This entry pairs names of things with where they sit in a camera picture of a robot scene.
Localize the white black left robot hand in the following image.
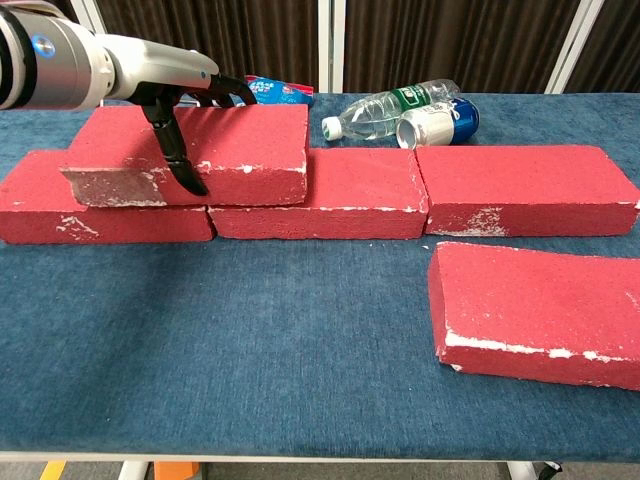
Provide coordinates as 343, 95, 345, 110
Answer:
102, 33, 258, 197

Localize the dark brown curtain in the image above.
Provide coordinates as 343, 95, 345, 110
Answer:
0, 0, 640, 99

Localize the blue snack bag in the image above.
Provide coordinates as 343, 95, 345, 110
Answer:
243, 74, 315, 106

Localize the clear plastic water bottle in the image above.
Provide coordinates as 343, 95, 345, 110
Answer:
321, 78, 462, 144

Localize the blue white drink can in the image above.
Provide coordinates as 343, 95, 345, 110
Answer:
396, 97, 481, 150

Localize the blue table cloth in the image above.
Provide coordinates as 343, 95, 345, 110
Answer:
0, 89, 640, 462

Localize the orange object under table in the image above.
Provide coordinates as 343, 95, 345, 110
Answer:
153, 460, 200, 480

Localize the white table leg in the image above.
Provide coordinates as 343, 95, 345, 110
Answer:
507, 460, 539, 480
117, 460, 150, 480

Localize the white slanted frame post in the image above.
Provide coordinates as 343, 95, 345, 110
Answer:
69, 0, 109, 37
543, 0, 612, 95

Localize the white vertical frame post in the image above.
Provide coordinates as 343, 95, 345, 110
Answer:
318, 0, 346, 94

